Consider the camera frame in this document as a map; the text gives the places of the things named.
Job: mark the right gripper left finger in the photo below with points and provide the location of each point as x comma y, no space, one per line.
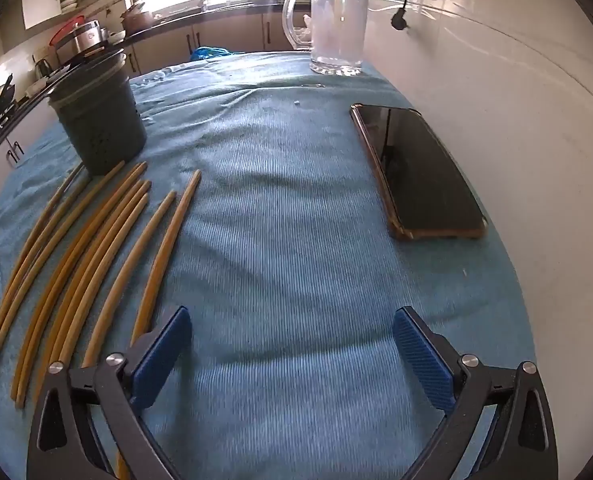
64,442

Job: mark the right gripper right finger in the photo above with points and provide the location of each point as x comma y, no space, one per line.
520,442

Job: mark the wooden chopstick five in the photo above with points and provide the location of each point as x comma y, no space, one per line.
67,265

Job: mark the wooden chopstick four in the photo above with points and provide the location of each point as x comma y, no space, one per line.
57,333

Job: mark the wooden chopstick eight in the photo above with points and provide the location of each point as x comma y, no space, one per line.
42,221

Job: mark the wooden chopstick one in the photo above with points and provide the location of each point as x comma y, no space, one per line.
162,258

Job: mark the wooden chopstick three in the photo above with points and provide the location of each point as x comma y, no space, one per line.
99,268

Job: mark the wooden chopstick seven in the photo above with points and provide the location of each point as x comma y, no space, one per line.
57,214

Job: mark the wooden chopstick two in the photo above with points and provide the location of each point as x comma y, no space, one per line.
107,312

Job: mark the wooden chopstick six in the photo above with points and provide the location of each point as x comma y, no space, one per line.
68,219

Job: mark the black smartphone brown case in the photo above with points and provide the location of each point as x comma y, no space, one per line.
424,193

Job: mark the blue table cloth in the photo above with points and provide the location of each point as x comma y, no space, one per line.
291,278

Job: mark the dark green utensil holder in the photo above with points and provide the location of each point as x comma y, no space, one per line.
97,109

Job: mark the silver rice cooker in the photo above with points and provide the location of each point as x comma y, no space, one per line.
77,38

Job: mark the blue plastic bag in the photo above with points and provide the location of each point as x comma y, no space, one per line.
205,53

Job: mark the clear glass mug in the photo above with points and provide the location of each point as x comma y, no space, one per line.
335,38

